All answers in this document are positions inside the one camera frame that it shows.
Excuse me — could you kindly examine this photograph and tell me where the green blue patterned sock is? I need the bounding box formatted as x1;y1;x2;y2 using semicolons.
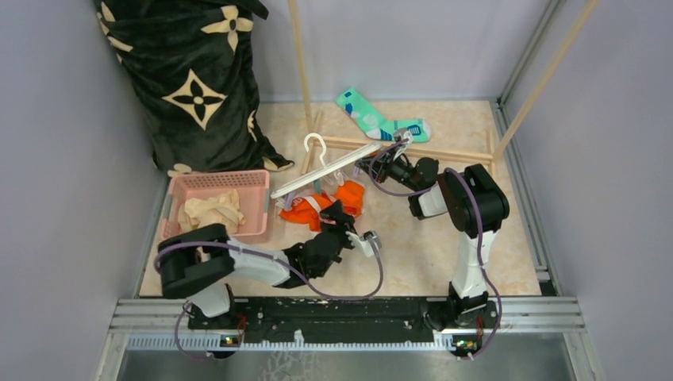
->
334;87;432;143

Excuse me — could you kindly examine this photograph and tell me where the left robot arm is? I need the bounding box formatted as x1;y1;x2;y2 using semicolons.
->
154;201;357;329

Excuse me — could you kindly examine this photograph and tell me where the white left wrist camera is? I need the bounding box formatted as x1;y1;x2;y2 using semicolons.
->
346;230;382;257

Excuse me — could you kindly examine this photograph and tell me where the pink plastic basket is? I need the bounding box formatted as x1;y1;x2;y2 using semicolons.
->
158;170;270;244

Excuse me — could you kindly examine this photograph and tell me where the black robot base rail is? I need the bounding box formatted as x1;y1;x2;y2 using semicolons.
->
183;297;500;344

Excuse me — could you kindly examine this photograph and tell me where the orange underwear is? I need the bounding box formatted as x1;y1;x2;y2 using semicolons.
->
279;180;365;233

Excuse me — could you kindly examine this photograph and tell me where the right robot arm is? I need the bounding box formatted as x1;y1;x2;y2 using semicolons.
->
356;154;510;327

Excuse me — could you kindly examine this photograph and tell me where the white multi-clip hanger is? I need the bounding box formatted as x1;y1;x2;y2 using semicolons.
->
270;133;383;199

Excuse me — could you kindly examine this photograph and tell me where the purple clothes peg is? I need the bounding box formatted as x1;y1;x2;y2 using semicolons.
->
283;191;295;211

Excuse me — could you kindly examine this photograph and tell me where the black floral blanket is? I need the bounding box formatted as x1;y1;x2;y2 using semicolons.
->
94;0;293;177

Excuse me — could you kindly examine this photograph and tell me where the beige cloth in basket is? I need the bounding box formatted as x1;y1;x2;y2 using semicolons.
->
177;190;246;233

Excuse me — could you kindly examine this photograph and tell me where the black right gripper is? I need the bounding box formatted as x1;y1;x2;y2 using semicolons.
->
356;144;421;193

